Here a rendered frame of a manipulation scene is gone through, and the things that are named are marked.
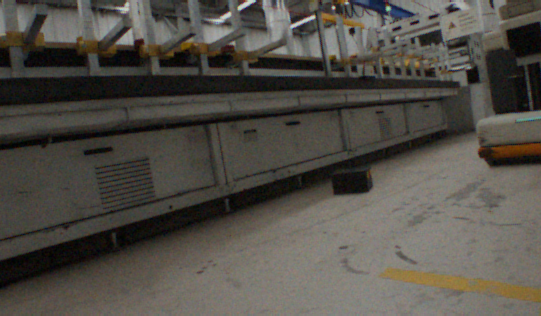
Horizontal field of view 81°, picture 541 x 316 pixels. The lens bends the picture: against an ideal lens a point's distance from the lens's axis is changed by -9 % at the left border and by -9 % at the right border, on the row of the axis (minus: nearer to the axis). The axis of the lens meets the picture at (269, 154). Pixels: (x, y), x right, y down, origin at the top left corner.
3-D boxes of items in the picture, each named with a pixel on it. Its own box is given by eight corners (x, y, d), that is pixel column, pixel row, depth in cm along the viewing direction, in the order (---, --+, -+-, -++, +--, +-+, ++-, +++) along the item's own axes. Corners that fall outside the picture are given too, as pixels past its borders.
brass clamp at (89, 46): (117, 52, 125) (115, 40, 125) (81, 52, 116) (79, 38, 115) (111, 57, 130) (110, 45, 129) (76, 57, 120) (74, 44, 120)
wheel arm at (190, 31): (198, 36, 123) (196, 25, 123) (190, 35, 121) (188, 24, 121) (147, 67, 154) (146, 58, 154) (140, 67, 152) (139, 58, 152)
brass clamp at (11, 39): (45, 46, 108) (43, 31, 107) (0, 45, 98) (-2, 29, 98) (42, 51, 112) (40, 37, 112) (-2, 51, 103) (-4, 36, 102)
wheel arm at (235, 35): (247, 36, 141) (246, 26, 140) (241, 35, 138) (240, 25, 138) (192, 64, 172) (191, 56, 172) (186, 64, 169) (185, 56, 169)
